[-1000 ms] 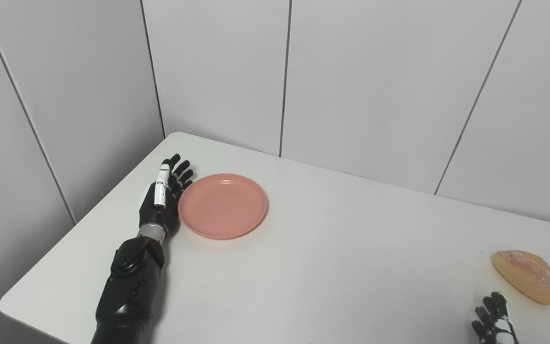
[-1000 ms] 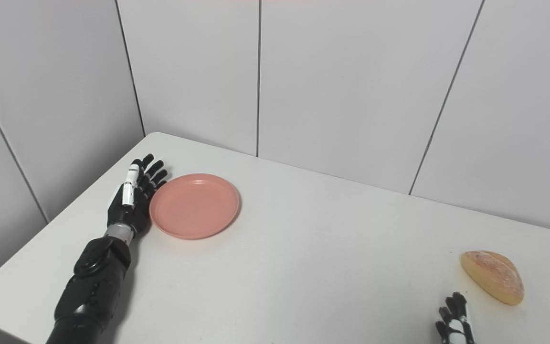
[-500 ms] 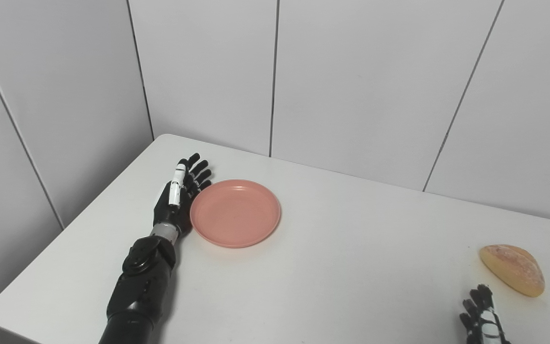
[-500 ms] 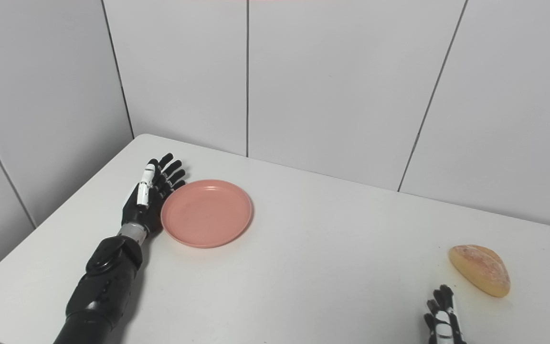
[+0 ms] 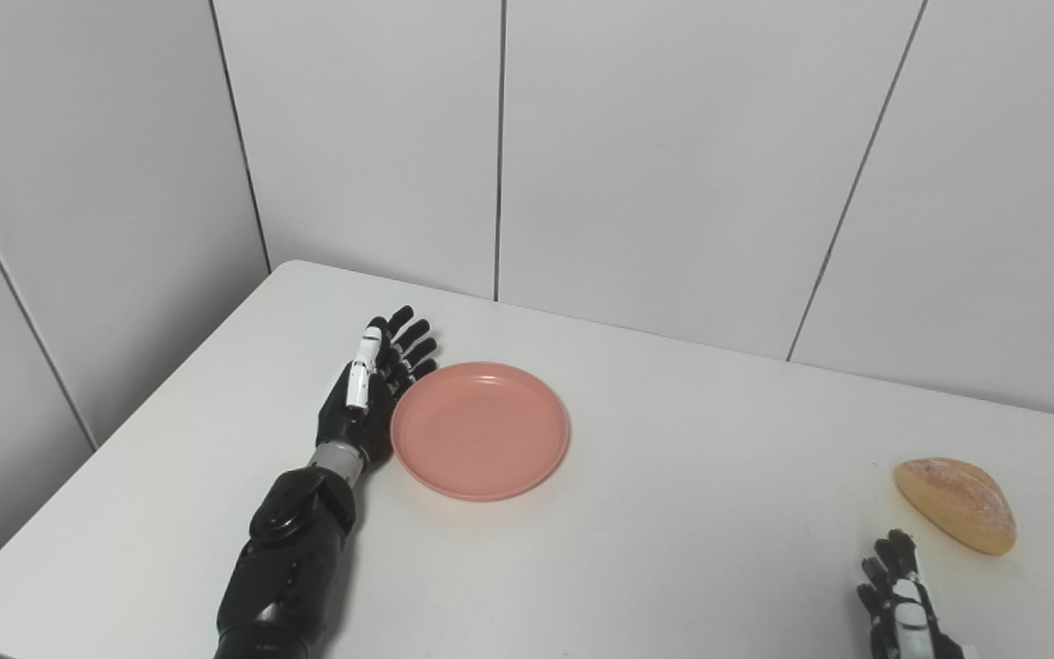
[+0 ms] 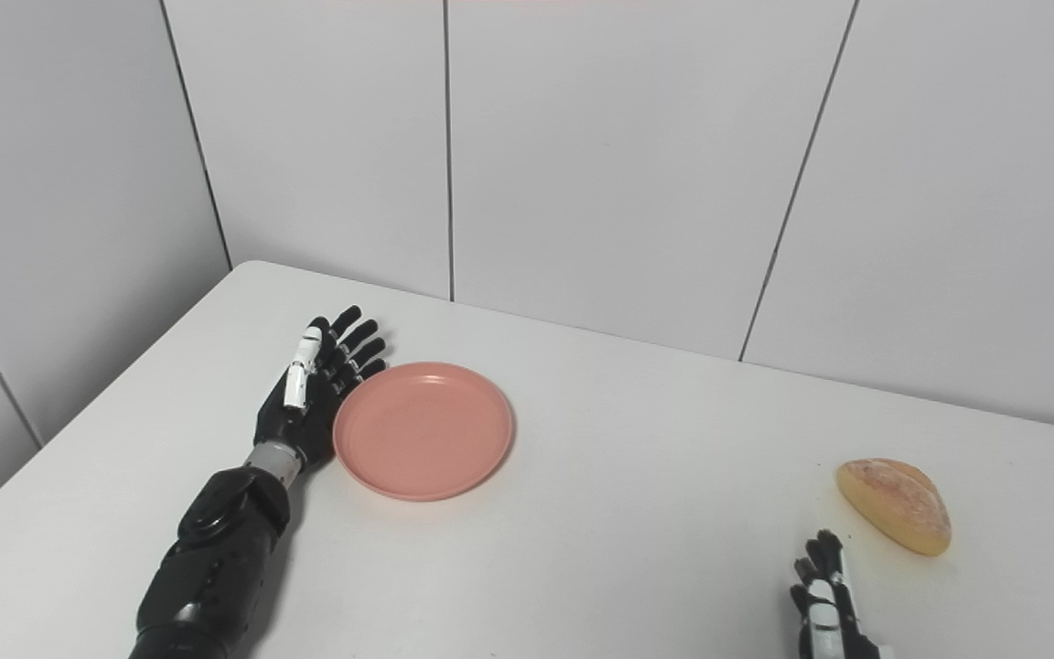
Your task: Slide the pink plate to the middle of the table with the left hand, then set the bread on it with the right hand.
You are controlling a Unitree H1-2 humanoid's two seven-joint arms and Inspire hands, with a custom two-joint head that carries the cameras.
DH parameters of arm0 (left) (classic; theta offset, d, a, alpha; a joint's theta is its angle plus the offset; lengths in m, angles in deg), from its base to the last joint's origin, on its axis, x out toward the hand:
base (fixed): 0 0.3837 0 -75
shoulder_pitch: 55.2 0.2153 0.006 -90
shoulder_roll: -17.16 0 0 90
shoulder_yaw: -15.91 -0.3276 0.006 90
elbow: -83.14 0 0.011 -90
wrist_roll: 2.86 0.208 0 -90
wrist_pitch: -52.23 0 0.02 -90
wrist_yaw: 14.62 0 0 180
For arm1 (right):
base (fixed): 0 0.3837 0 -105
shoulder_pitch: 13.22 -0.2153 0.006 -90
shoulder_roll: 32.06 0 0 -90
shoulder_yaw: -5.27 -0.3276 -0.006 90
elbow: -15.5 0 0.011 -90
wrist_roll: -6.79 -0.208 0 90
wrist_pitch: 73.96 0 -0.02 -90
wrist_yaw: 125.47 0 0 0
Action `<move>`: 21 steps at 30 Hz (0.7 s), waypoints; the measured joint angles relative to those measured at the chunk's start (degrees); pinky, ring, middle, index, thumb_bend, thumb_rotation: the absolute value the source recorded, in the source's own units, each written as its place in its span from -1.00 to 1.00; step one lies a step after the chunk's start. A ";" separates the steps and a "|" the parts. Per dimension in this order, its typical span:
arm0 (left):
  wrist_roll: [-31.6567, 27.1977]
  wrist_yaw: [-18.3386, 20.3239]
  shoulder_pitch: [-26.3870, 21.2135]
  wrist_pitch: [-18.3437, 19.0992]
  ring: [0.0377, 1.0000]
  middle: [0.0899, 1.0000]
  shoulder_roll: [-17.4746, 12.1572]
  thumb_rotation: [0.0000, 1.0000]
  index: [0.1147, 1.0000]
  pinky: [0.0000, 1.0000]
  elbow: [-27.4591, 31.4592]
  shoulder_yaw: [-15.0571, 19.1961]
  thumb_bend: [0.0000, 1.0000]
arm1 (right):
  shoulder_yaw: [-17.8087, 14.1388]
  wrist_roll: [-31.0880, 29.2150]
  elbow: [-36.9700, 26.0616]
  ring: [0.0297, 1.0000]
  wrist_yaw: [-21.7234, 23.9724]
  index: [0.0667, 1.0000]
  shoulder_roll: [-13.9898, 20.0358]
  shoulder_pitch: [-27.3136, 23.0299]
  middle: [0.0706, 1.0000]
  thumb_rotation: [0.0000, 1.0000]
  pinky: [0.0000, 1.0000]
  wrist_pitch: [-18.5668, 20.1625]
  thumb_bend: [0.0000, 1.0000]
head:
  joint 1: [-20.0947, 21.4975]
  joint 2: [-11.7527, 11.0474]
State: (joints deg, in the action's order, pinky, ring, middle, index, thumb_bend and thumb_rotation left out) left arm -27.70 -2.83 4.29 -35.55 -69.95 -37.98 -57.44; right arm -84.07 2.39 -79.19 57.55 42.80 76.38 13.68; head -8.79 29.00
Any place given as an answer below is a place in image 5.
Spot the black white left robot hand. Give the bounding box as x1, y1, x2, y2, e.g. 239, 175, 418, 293
316, 306, 439, 468

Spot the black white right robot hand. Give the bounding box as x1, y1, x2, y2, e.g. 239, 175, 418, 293
856, 529, 967, 659

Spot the golden bread roll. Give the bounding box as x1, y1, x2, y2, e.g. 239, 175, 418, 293
894, 458, 1017, 556

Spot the pink round plate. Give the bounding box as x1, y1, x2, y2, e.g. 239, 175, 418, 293
390, 362, 572, 502

